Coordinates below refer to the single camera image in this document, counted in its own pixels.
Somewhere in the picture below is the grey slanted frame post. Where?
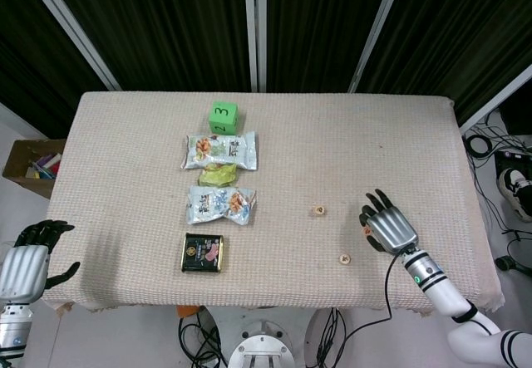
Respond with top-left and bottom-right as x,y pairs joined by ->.
19,0 -> 122,92
347,0 -> 407,94
458,63 -> 532,130

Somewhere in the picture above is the grey upright frame post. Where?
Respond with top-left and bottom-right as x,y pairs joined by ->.
244,0 -> 268,93

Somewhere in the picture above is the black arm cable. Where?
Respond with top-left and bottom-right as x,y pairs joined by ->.
328,253 -> 402,352

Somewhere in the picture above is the white green peanut snack bag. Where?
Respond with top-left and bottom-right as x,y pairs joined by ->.
180,131 -> 259,171

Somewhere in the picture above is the coiled black floor cable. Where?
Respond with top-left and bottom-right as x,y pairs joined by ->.
464,133 -> 496,159

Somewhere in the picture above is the white blue snack bag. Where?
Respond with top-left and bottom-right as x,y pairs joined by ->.
185,184 -> 258,226

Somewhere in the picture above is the small yellow-green snack packet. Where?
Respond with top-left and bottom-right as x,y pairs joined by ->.
197,162 -> 239,188

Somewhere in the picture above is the black white sneaker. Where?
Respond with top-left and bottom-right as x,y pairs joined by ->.
497,167 -> 532,222

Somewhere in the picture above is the brown cardboard box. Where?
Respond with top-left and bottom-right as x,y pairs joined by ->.
2,138 -> 67,199

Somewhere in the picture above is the beige waffle tablecloth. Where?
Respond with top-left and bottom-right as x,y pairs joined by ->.
41,91 -> 506,315

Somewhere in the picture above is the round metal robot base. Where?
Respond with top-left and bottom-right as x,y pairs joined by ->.
227,320 -> 298,368

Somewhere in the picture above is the black luncheon meat tin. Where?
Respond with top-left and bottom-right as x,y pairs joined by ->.
180,233 -> 225,272

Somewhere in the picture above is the dark pleated curtain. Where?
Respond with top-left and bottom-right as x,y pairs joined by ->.
0,0 -> 532,128

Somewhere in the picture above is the black plug with cable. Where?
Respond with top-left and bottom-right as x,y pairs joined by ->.
495,254 -> 532,278

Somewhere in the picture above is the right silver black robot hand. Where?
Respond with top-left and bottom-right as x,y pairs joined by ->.
359,189 -> 419,255

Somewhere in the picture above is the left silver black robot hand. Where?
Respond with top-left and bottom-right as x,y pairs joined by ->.
0,219 -> 81,304

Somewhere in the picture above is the dark equipment box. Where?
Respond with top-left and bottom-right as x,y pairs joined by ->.
500,96 -> 532,137

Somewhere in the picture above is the green numbered foam cube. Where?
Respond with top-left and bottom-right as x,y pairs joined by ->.
207,101 -> 239,135

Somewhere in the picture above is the black cable bundle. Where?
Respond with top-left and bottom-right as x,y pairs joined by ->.
315,307 -> 347,363
177,306 -> 229,368

